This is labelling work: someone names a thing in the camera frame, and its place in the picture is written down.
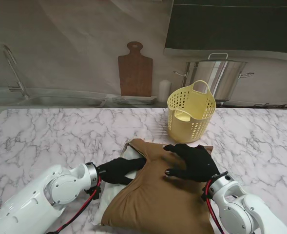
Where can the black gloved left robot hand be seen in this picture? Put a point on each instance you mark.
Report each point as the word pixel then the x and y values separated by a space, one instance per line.
pixel 116 170

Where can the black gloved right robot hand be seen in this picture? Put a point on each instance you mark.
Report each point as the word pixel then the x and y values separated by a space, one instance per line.
pixel 201 165

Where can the white pillow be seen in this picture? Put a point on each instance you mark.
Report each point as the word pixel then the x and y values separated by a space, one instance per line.
pixel 109 195

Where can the brown pillowcase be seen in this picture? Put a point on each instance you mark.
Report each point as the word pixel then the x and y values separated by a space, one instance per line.
pixel 153 202

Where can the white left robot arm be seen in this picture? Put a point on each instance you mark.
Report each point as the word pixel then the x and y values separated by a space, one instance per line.
pixel 36 202

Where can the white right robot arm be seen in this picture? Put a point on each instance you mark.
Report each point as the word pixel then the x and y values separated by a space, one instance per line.
pixel 235 207

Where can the yellow perforated laundry basket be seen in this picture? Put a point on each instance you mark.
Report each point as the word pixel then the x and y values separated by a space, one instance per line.
pixel 194 107

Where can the stack of white plates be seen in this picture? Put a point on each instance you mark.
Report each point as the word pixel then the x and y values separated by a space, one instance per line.
pixel 133 100

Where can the steel kitchen sink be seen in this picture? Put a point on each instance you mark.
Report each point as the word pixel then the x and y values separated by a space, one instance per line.
pixel 60 100

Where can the large steel stockpot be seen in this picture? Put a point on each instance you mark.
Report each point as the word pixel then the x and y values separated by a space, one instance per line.
pixel 221 75

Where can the black stove grate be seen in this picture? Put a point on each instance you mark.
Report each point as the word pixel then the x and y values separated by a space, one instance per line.
pixel 274 105

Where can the brown wooden cutting board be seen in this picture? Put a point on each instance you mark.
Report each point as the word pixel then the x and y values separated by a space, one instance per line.
pixel 134 73

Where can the chrome kitchen faucet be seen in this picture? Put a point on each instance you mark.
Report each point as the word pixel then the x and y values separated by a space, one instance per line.
pixel 24 92

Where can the dark range hood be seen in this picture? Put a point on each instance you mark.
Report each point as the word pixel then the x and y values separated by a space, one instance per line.
pixel 231 24

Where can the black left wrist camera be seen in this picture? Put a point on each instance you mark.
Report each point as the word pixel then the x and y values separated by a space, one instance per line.
pixel 97 191

